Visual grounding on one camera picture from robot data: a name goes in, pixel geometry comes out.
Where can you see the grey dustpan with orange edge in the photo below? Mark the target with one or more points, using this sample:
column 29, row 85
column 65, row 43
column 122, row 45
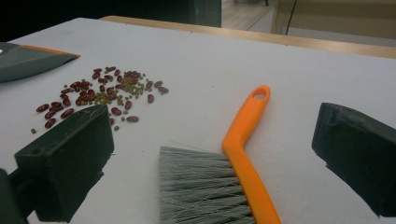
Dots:
column 28, row 62

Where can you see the pile of red and green beans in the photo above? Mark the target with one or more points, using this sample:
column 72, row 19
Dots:
column 82, row 93

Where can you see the wooden table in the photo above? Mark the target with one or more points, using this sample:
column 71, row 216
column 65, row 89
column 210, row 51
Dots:
column 280, row 39

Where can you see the dark cabinet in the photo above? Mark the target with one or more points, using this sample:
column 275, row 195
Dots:
column 207, row 12

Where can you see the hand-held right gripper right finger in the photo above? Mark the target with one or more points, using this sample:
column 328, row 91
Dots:
column 358, row 146

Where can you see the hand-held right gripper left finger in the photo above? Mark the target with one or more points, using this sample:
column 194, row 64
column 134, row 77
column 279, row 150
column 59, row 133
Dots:
column 68, row 161

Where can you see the white table cover sheet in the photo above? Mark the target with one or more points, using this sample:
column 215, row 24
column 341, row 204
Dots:
column 202, row 77

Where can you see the orange hand brush grey bristles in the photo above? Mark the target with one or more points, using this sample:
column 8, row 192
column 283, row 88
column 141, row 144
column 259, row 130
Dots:
column 246, row 133

